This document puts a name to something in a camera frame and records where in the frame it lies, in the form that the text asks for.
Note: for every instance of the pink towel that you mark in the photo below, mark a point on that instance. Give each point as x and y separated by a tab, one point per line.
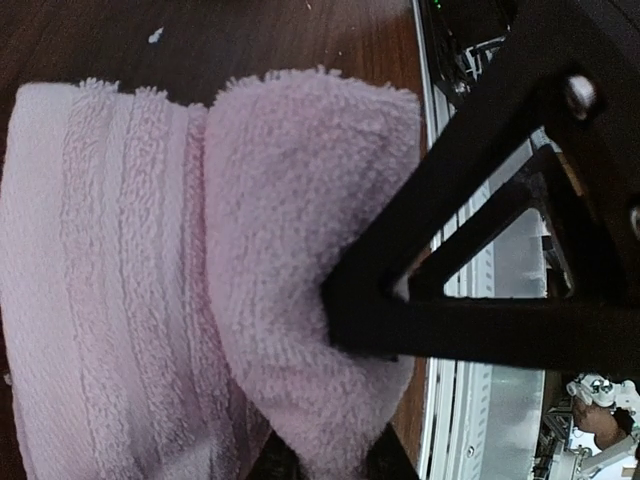
161	269

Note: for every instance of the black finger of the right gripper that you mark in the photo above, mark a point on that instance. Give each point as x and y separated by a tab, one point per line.
552	125

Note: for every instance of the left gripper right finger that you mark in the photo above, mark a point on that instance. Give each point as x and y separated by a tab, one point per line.
388	460

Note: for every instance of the front aluminium rail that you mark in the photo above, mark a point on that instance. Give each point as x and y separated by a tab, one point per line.
482	421

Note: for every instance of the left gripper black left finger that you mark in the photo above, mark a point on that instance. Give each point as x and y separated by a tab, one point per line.
276	462

